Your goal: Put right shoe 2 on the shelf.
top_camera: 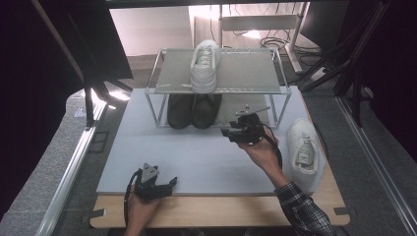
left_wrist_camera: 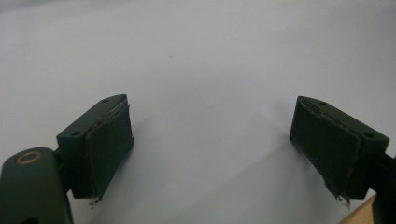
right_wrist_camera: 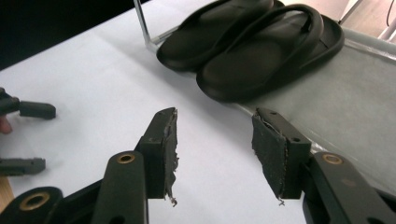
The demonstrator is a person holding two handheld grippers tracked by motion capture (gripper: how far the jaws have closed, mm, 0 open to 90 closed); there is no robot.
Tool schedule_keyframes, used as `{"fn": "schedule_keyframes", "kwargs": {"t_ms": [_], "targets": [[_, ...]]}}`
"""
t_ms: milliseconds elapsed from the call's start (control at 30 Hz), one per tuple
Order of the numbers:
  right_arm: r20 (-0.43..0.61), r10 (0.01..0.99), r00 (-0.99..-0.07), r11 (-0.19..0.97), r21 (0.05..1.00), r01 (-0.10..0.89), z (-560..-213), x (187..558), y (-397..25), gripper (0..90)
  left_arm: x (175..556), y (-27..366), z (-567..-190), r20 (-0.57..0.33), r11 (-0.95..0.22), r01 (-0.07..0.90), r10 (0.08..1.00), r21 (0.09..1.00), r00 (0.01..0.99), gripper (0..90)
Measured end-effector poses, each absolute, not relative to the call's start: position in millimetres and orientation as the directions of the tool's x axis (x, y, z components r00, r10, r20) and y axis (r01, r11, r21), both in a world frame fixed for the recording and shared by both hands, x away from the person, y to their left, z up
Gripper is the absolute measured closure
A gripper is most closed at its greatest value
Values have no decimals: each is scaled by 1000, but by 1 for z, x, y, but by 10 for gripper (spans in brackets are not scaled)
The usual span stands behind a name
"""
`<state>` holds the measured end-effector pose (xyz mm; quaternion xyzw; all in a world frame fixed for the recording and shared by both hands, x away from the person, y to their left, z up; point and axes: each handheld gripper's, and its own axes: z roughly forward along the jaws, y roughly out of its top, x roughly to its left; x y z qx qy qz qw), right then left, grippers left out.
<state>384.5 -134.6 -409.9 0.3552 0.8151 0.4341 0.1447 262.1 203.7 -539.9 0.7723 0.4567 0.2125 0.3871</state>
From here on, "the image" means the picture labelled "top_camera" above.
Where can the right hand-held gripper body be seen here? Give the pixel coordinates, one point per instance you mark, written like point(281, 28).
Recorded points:
point(252, 131)

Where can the black shoe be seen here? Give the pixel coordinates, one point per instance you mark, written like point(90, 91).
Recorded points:
point(180, 109)
point(206, 109)

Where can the white metal desk frame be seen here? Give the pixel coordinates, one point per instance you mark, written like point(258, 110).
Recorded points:
point(259, 22)

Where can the person's left hand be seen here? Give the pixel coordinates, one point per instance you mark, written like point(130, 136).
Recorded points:
point(139, 213)

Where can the black tripod stands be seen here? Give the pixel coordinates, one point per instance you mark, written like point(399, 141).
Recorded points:
point(357, 91)

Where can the black tape strip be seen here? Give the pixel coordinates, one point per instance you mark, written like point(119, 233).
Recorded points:
point(97, 213)
point(342, 211)

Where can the white sneaker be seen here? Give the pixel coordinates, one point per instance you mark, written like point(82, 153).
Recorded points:
point(205, 78)
point(303, 131)

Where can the person's right hand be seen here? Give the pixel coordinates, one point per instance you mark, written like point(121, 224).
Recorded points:
point(265, 154)

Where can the metal shoe rack grey shelves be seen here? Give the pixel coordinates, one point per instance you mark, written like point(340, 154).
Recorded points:
point(249, 70)

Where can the aluminium rail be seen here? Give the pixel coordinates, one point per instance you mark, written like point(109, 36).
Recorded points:
point(70, 177)
point(377, 164)

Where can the pale blue mat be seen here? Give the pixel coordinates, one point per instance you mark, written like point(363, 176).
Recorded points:
point(196, 164)

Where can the black monitor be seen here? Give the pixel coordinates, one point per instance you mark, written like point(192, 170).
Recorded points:
point(324, 23)

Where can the black stand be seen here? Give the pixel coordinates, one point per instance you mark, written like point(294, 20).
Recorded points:
point(88, 105)

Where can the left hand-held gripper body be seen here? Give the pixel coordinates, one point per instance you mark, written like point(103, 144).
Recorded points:
point(147, 188)

